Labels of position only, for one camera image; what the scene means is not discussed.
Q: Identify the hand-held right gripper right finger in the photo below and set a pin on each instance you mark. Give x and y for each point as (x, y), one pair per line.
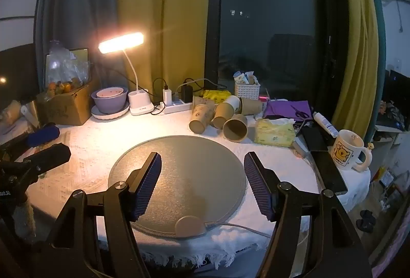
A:
(258, 189)

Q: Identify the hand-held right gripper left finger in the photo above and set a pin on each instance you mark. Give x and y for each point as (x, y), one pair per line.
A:
(148, 190)

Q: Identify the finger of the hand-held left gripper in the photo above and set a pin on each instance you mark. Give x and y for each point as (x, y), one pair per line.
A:
(43, 134)
(48, 158)

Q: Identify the round grey heating mat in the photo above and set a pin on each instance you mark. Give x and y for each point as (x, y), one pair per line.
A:
(179, 175)

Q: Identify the cardboard box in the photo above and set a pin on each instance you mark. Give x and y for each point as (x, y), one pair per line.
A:
(65, 106)

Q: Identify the beige mat controller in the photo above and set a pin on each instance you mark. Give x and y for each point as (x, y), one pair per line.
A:
(191, 226)

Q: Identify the yellow tissue pack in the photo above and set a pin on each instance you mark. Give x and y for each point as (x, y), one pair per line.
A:
(274, 134)

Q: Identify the white scalloped plate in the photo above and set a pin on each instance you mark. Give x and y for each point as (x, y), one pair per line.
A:
(109, 115)

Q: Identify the clear plastic bag of fruit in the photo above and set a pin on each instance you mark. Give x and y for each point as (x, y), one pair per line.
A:
(65, 68)

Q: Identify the black phone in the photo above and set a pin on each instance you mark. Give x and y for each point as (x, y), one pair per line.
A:
(314, 138)
(330, 170)

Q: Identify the purple bowl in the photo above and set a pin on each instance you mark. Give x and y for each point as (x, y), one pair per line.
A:
(110, 100)

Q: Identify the purple folder with scissors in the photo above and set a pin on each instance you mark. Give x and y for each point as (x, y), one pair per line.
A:
(286, 109)

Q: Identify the scissors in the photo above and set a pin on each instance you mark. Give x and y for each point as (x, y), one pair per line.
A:
(301, 114)

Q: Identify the white power strip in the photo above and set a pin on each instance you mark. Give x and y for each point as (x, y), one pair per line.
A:
(174, 107)

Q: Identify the green framed screen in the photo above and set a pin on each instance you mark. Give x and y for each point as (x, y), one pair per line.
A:
(80, 55)

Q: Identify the white desk lamp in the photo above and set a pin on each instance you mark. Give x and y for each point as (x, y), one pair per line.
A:
(136, 98)

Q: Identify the white tube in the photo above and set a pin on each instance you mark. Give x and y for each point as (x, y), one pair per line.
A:
(325, 124)

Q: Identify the white charger plug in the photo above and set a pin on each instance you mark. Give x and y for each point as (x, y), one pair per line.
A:
(167, 94)

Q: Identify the cream bear mug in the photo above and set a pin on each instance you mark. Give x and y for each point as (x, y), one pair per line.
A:
(347, 150)

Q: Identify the white plastic basket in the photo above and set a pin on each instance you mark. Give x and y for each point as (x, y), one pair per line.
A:
(246, 90)

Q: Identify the yellow snack packet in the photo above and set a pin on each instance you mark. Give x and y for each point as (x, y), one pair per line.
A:
(217, 95)

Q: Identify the black charger plug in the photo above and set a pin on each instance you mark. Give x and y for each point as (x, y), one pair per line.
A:
(187, 93)

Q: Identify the dark slippers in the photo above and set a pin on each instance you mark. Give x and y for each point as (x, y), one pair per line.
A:
(366, 220)

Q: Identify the grey curtain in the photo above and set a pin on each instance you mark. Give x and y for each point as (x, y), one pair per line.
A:
(77, 9)

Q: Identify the cluttered shelf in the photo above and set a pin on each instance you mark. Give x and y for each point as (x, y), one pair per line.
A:
(392, 143)

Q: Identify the yellow curtain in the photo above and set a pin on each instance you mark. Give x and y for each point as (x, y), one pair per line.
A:
(355, 41)
(163, 15)

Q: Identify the black monitor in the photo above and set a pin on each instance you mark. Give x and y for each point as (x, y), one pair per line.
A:
(398, 87)

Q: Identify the black window frame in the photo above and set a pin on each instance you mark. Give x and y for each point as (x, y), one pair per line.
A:
(213, 25)

